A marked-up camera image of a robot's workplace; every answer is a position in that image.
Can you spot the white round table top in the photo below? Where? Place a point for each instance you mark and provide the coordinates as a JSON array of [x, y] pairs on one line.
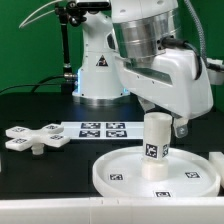
[[122, 173]]

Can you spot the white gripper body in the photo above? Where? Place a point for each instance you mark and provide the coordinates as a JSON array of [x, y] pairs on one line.
[[169, 81]]

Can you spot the white marker tag sheet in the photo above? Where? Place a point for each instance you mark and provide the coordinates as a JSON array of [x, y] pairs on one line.
[[103, 130]]

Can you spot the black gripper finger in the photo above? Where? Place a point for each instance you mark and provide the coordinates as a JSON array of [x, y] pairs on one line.
[[146, 105], [180, 127]]

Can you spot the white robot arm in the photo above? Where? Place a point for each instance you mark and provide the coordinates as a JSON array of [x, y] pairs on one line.
[[143, 29]]

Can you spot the white obstacle fence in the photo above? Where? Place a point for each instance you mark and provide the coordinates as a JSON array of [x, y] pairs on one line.
[[69, 197]]

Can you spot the white cross-shaped table base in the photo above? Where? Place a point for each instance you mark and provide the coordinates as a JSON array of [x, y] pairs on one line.
[[22, 138]]

